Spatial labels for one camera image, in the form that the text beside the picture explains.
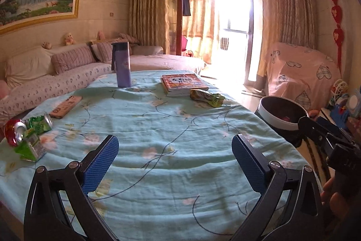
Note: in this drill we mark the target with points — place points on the white cushion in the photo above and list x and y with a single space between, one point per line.
28 66

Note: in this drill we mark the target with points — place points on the sofa with printed cover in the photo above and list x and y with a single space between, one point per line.
70 80

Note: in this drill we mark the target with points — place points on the hanging striped towel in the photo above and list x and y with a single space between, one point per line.
224 44

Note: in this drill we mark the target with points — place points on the purple tumbler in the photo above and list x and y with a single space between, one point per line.
122 68

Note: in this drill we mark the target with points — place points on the crushed red can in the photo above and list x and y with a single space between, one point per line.
15 132

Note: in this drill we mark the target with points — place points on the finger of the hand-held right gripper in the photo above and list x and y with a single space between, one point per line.
310 128
332 126

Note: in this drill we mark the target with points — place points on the red cover book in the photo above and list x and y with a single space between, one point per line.
183 81

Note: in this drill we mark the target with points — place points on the wooden remote box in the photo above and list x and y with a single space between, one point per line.
66 107

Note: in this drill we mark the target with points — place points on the colourful toy pile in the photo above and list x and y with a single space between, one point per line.
345 105

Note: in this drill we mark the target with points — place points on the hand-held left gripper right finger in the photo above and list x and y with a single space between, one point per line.
251 164

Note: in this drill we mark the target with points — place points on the red heart wall hanging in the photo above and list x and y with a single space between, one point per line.
335 12

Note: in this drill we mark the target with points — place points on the beige teddy bear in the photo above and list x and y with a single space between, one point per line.
68 39

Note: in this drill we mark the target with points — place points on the sheer yellow curtain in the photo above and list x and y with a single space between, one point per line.
201 23

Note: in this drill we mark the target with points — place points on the teal floral blanket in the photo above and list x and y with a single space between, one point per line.
169 131

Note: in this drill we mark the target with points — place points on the small cream plush toy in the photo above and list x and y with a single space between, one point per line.
47 45

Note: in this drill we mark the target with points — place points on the person's right hand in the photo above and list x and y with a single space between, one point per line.
335 198

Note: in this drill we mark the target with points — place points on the large striped pillow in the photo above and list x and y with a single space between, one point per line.
73 60

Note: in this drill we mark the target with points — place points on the pink plush toy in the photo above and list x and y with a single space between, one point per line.
100 35

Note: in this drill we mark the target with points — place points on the small striped pillow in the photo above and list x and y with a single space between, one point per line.
129 38

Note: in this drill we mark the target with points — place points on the crushed green drink carton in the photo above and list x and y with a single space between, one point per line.
31 146

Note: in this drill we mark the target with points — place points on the black white trash bin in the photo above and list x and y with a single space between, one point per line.
270 114

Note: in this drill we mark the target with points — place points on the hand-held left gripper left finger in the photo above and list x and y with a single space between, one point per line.
98 164

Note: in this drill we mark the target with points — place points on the crushed green can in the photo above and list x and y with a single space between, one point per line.
39 123

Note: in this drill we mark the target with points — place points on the beige patterned curtain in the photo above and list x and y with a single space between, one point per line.
149 12
287 18

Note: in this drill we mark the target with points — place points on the hanging dark garment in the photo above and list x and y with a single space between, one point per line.
186 5

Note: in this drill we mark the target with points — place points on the green yellow snack packet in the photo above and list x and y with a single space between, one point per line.
207 97

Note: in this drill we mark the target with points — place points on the pink heart-print covered armchair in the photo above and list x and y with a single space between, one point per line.
299 74

